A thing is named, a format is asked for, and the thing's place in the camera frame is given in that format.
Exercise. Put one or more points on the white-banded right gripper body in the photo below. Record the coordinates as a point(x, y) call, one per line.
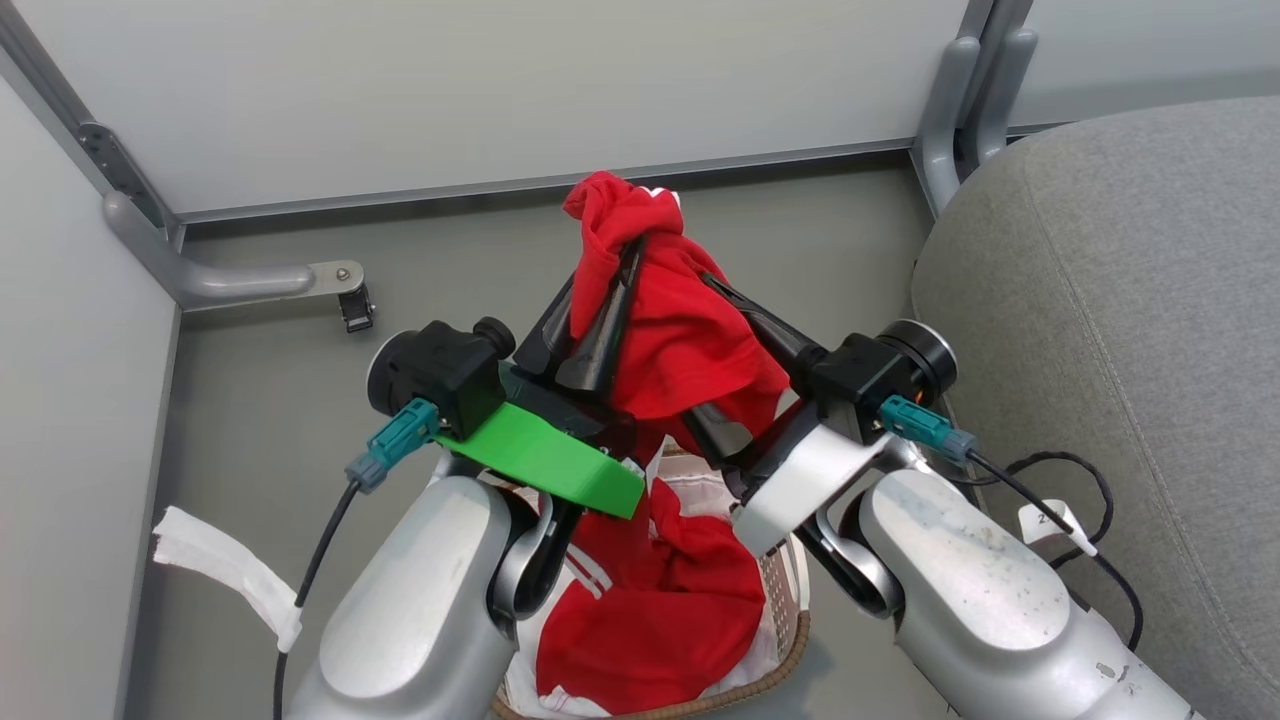
point(800, 480)

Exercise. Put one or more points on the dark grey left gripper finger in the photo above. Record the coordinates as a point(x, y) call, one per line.
point(600, 345)
point(548, 340)

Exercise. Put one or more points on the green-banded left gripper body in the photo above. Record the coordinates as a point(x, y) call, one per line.
point(545, 460)

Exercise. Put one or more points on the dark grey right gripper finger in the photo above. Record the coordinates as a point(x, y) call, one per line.
point(720, 430)
point(775, 330)

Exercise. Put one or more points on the red white-striped garment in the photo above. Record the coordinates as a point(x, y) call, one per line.
point(680, 330)

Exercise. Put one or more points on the white basket liner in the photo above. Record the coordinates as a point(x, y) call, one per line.
point(700, 490)

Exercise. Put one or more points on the white basket with brown rim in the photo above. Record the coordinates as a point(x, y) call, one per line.
point(790, 590)

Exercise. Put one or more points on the small black caster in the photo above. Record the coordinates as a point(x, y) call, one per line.
point(357, 310)

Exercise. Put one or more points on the white tape strip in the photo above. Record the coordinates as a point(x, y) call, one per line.
point(225, 565)

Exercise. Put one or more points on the grey fabric sofa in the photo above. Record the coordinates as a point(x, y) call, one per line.
point(1130, 350)

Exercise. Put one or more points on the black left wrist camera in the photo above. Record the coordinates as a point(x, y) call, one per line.
point(440, 370)

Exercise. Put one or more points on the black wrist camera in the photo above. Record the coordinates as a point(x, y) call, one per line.
point(880, 375)
point(440, 370)

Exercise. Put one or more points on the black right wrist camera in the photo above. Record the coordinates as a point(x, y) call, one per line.
point(880, 375)

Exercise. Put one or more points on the grey partition bottom rail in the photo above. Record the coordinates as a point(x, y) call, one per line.
point(520, 185)

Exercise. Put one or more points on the grey partition foot bracket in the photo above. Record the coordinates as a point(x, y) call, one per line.
point(220, 280)

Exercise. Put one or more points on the grey partition corner post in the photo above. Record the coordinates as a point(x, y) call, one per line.
point(90, 130)

